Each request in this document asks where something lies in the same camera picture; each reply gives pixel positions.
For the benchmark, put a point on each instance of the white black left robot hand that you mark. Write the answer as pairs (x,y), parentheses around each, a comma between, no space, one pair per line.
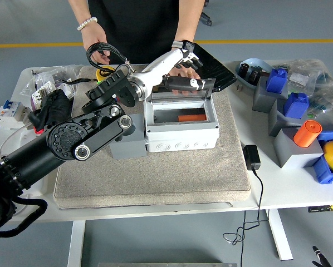
(161,65)

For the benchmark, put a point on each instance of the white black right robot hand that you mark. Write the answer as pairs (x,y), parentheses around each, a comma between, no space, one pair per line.
(322,258)

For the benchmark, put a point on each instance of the person's right hand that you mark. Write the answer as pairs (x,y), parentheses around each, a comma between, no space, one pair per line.
(95,39)

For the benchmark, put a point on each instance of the person's left hand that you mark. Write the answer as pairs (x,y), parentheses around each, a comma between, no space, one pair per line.
(180,73)

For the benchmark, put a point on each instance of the orange cylinder battery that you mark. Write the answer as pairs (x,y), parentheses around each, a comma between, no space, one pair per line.
(191,118)
(305,136)

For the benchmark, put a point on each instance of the grey junction box with lid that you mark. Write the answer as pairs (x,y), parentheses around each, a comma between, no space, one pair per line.
(183,139)

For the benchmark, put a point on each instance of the person's left forearm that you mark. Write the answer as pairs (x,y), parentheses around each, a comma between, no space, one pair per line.
(187,25)

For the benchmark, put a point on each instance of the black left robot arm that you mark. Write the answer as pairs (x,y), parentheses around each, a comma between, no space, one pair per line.
(44,150)

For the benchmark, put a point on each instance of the person's right forearm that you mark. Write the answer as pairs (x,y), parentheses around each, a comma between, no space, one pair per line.
(81,11)

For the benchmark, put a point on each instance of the black wrist watch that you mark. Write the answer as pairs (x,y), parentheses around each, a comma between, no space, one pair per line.
(187,45)

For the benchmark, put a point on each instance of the black plastic case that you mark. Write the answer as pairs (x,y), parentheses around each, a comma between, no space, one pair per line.
(213,69)

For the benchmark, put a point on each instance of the person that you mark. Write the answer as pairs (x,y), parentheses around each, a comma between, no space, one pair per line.
(138,27)

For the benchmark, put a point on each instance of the white table leg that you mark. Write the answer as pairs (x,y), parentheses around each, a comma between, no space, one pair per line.
(76,244)
(280,236)

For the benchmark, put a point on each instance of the black table control panel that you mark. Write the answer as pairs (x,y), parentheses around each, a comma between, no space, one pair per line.
(322,208)

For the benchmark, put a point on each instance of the clear plastic bags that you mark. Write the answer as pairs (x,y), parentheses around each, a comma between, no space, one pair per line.
(49,73)

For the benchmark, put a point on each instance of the black office chair base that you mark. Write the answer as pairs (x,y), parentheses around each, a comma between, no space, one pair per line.
(205,18)

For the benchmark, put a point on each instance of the small metal plug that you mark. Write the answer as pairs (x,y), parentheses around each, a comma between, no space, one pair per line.
(240,87)

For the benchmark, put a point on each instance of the black electronic part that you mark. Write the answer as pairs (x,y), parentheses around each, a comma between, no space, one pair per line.
(244,69)
(255,75)

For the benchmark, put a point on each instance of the light blue bowl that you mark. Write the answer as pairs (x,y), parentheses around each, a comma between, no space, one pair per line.
(255,61)

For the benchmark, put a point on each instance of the black crumpled cloth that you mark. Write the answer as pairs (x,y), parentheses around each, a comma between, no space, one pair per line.
(55,111)

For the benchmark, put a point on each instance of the blue plastic bin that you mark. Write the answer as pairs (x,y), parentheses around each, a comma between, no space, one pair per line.
(325,172)

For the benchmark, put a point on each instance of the grey holder block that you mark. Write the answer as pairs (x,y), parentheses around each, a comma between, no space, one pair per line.
(291,155)
(262,100)
(276,122)

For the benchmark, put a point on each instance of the grey block with round hole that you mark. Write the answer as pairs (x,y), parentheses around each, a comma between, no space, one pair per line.
(127,151)

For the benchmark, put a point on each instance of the blue bottle-shaped block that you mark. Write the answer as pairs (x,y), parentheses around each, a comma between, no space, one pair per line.
(296,107)
(276,82)

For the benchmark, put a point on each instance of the grey-brown mat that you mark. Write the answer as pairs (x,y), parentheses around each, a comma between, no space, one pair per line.
(169,172)

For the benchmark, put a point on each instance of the small red object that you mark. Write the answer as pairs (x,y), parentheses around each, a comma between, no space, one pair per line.
(38,131)

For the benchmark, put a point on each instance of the black power adapter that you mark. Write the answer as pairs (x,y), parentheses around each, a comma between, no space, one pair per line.
(251,157)

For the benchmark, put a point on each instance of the white blue circuit breaker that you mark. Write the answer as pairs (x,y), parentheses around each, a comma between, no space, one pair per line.
(7,112)

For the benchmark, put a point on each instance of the clear bag of parts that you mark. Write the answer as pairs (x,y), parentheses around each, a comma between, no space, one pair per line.
(330,103)
(305,72)

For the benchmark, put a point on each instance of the white wall socket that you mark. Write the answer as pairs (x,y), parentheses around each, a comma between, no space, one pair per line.
(67,90)

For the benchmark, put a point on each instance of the packaged white switch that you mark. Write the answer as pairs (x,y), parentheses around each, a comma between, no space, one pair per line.
(39,94)

